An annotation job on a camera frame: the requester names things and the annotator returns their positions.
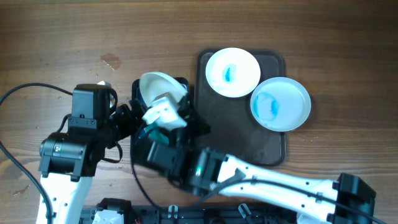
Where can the white plate top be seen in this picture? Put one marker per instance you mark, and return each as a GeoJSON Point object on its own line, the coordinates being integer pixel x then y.
{"type": "Point", "coordinates": [233, 72]}

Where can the white plate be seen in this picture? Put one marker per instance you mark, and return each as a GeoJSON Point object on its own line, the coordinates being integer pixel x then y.
{"type": "Point", "coordinates": [233, 72]}
{"type": "Point", "coordinates": [154, 84]}

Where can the black water basin tray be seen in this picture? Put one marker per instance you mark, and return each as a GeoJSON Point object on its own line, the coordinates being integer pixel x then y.
{"type": "Point", "coordinates": [153, 154]}

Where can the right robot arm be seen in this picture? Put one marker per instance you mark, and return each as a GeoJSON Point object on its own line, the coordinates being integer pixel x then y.
{"type": "Point", "coordinates": [208, 172]}

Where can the green yellow sponge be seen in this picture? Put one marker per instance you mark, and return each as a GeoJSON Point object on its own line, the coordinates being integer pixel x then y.
{"type": "Point", "coordinates": [153, 132]}

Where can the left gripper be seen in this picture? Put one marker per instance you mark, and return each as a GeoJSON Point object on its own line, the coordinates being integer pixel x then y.
{"type": "Point", "coordinates": [128, 130]}

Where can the dark brown serving tray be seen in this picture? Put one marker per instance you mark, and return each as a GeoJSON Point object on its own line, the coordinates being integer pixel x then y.
{"type": "Point", "coordinates": [233, 129]}

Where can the white plate bottom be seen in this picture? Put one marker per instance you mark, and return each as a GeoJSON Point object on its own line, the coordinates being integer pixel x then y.
{"type": "Point", "coordinates": [154, 84]}

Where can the light blue plate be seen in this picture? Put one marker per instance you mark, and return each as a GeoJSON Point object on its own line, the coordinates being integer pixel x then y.
{"type": "Point", "coordinates": [280, 104]}

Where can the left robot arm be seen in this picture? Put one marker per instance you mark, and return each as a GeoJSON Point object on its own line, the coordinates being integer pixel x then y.
{"type": "Point", "coordinates": [68, 160]}

